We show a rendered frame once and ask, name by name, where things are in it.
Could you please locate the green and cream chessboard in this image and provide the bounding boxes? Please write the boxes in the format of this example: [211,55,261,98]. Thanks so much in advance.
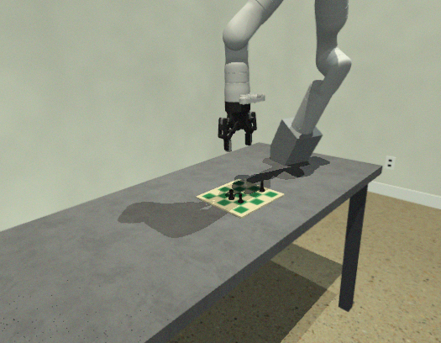
[196,179,285,219]

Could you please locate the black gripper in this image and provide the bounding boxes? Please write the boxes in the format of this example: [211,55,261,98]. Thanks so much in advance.
[218,102,257,152]

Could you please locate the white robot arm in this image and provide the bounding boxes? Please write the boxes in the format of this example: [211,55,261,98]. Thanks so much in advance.
[223,0,352,135]

